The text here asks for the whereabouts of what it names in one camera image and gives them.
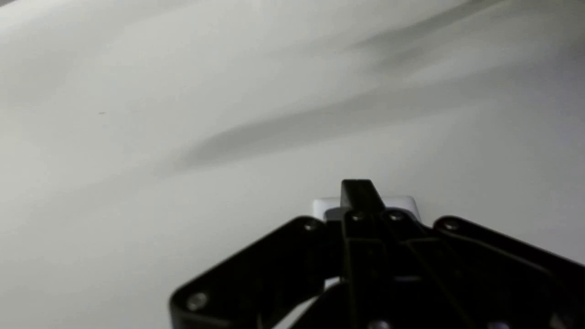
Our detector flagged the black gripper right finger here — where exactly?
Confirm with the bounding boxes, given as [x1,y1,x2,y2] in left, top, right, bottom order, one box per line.
[362,176,585,329]

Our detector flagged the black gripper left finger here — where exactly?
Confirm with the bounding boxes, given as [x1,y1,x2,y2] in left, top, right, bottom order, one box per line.
[168,176,366,329]

